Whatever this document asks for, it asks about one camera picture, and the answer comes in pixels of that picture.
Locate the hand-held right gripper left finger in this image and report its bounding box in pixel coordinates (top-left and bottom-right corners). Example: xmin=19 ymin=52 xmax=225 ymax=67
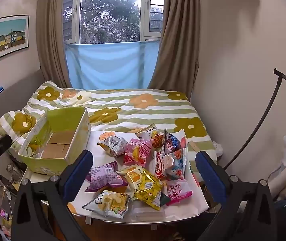
xmin=11 ymin=150 xmax=94 ymax=241

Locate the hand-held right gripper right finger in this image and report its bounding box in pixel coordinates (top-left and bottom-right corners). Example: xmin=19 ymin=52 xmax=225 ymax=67
xmin=195 ymin=151 xmax=277 ymax=241

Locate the purple snack packet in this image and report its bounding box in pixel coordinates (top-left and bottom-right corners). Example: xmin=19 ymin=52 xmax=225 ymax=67
xmin=84 ymin=161 xmax=128 ymax=193

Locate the green cardboard box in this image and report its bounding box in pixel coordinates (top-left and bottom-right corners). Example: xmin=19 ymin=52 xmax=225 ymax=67
xmin=18 ymin=107 xmax=92 ymax=176

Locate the potato chip packet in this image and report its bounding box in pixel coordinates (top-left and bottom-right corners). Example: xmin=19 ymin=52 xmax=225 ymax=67
xmin=82 ymin=190 xmax=131 ymax=219

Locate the orange white cake packet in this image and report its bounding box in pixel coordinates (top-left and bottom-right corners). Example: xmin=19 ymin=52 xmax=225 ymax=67
xmin=116 ymin=165 xmax=144 ymax=191

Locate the gold foil snack packet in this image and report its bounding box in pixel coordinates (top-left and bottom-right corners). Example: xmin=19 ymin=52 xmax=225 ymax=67
xmin=133 ymin=168 xmax=164 ymax=211

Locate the clear wafer packet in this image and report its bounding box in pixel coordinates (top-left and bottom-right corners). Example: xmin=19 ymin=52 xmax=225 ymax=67
xmin=129 ymin=207 xmax=165 ymax=222

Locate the floral striped pillow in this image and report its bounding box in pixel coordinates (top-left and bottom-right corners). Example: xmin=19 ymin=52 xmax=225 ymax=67
xmin=0 ymin=110 xmax=42 ymax=153

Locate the glass jar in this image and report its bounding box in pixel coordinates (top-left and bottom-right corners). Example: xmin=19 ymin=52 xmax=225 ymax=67
xmin=6 ymin=163 xmax=23 ymax=183

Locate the white crumpled cloth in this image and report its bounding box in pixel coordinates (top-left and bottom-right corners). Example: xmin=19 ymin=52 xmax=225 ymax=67
xmin=212 ymin=142 xmax=223 ymax=156

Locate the white fruit print tablecloth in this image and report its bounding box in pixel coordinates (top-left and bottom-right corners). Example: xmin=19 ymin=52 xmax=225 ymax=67
xmin=66 ymin=129 xmax=210 ymax=218

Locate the pink white snack packet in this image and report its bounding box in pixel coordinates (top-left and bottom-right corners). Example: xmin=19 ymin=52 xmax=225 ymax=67
xmin=165 ymin=179 xmax=193 ymax=206

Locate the red white snack packet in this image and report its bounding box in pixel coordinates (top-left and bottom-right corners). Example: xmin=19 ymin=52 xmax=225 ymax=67
xmin=153 ymin=148 xmax=186 ymax=181

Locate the silver snack packet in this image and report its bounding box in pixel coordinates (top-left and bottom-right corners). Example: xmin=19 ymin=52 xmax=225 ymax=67
xmin=97 ymin=135 xmax=128 ymax=158

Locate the grey headboard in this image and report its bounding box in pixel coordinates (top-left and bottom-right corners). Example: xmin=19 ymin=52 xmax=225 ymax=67
xmin=0 ymin=69 xmax=44 ymax=138

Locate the dark blue red packet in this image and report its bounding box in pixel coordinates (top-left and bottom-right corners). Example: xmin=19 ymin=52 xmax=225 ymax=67
xmin=162 ymin=129 xmax=181 ymax=155

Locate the red orange snack packet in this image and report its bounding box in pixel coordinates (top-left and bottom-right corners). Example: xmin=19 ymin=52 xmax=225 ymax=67
xmin=152 ymin=134 xmax=165 ymax=149

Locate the black curved lamp stand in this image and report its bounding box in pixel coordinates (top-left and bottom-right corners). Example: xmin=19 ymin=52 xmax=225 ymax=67
xmin=223 ymin=68 xmax=286 ymax=170

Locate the white brown snack packet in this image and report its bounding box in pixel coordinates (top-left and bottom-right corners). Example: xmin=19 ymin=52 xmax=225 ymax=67
xmin=135 ymin=123 xmax=161 ymax=141

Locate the floral striped blanket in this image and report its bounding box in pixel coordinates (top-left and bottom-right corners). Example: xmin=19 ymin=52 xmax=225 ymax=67
xmin=23 ymin=80 xmax=217 ymax=156

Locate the blue cloth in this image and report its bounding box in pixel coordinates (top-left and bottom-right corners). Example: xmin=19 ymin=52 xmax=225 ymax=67
xmin=64 ymin=40 xmax=160 ymax=90

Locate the brown curtain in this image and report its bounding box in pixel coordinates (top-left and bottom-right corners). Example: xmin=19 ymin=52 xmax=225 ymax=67
xmin=148 ymin=0 xmax=200 ymax=101
xmin=36 ymin=0 xmax=83 ymax=89

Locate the window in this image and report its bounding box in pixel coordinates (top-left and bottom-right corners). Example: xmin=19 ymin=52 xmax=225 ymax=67
xmin=62 ymin=0 xmax=166 ymax=45

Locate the framed wall poster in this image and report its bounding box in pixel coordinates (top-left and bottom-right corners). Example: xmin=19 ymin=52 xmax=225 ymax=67
xmin=0 ymin=14 xmax=30 ymax=66

